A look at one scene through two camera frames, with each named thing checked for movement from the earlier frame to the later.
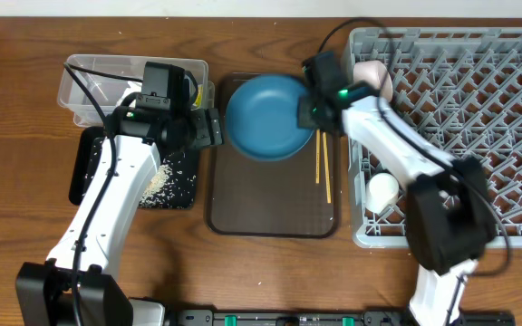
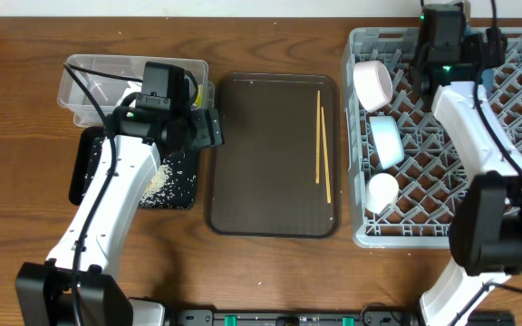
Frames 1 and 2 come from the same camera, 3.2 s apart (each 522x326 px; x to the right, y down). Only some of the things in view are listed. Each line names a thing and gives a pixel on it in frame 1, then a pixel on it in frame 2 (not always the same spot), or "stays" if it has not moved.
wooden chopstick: [327, 167] stays
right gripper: [309, 116] → [494, 43]
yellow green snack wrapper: [199, 97] stays
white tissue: [135, 87] stays
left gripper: [208, 133] stays
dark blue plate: [262, 119] → [488, 77]
